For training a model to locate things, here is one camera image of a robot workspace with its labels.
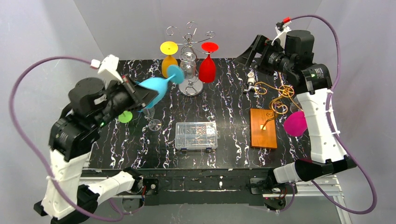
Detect clear glass wine glass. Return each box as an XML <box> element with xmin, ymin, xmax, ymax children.
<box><xmin>143</xmin><ymin>107</ymin><xmax>162</xmax><ymax>132</ymax></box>
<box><xmin>289</xmin><ymin>96</ymin><xmax>302</xmax><ymax>113</ymax></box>

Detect yellow plastic wine glass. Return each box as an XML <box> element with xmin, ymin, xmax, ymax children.
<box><xmin>160</xmin><ymin>41</ymin><xmax>178</xmax><ymax>78</ymax></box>

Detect gold wire glass rack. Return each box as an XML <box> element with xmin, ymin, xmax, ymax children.
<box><xmin>255</xmin><ymin>81</ymin><xmax>295</xmax><ymax>130</ymax></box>

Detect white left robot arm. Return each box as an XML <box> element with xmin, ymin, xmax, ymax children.
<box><xmin>34</xmin><ymin>55</ymin><xmax>158</xmax><ymax>224</ymax></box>

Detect clear plastic screw box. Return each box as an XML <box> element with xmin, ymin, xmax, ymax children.
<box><xmin>175</xmin><ymin>122</ymin><xmax>218</xmax><ymax>151</ymax></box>

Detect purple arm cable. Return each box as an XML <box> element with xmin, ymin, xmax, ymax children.
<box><xmin>278</xmin><ymin>14</ymin><xmax>378</xmax><ymax>215</ymax></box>
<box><xmin>8</xmin><ymin>56</ymin><xmax>146</xmax><ymax>223</ymax></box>

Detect silver wire glass rack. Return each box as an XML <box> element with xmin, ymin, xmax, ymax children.
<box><xmin>178</xmin><ymin>21</ymin><xmax>215</xmax><ymax>97</ymax></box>

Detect green plastic wine glass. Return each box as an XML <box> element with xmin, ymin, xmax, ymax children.
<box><xmin>118</xmin><ymin>111</ymin><xmax>133</xmax><ymax>124</ymax></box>

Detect pink plastic wine glass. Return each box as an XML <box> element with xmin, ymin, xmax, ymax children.
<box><xmin>283</xmin><ymin>111</ymin><xmax>308</xmax><ymax>137</ymax></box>

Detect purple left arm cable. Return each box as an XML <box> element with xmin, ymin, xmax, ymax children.
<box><xmin>8</xmin><ymin>56</ymin><xmax>146</xmax><ymax>223</ymax></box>

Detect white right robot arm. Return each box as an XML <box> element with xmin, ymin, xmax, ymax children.
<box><xmin>236</xmin><ymin>17</ymin><xmax>356</xmax><ymax>190</ymax></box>

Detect small silver metal fixture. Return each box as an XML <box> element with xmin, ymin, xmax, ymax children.
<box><xmin>243</xmin><ymin>72</ymin><xmax>256</xmax><ymax>93</ymax></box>

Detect orange wooden rack base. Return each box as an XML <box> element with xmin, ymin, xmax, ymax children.
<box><xmin>250</xmin><ymin>108</ymin><xmax>277</xmax><ymax>149</ymax></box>

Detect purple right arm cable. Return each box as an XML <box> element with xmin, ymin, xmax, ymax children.
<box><xmin>278</xmin><ymin>14</ymin><xmax>378</xmax><ymax>215</ymax></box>

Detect red plastic wine glass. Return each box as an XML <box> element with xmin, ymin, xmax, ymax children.
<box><xmin>199</xmin><ymin>42</ymin><xmax>219</xmax><ymax>83</ymax></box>

